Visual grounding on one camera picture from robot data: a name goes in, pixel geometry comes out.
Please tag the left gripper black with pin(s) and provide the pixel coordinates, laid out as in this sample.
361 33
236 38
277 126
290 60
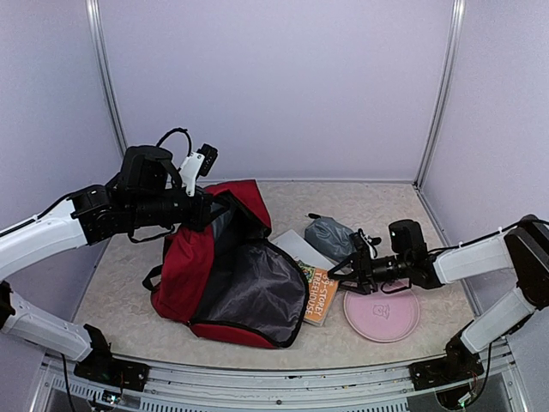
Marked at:
202 214

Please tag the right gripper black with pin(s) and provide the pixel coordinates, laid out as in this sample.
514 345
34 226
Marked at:
359 263

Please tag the orange treehouse book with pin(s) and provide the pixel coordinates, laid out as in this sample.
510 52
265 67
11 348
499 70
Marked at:
322 291

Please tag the white large book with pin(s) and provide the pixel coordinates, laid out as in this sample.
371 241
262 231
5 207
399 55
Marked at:
293 244

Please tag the red student backpack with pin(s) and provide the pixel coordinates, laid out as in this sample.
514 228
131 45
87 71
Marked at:
229 283

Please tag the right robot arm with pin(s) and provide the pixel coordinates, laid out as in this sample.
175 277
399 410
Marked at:
521 246

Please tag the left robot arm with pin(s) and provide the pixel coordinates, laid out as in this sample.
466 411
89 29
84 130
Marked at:
148 191

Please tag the grey fabric pouch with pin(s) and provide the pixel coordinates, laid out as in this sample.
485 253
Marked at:
329 237

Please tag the pink round plate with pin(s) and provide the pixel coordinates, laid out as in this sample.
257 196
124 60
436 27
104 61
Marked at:
382 318

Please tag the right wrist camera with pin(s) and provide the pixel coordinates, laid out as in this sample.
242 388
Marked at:
360 241

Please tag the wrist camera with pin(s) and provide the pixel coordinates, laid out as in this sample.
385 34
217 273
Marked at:
360 241
197 164

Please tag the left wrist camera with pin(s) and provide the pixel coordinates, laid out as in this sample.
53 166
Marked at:
197 164

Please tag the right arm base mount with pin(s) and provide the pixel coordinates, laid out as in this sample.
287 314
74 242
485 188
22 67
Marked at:
456 365

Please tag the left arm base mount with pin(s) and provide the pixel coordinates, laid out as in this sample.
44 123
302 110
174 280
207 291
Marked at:
102 367

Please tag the left metal corner post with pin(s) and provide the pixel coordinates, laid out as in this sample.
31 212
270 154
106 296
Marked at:
100 51

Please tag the metal corner post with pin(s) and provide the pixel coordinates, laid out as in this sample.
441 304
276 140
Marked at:
100 51
451 52

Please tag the front metal rail frame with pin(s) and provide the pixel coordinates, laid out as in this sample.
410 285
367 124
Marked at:
177 387

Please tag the right metal corner post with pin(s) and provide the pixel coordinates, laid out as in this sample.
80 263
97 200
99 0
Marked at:
451 52

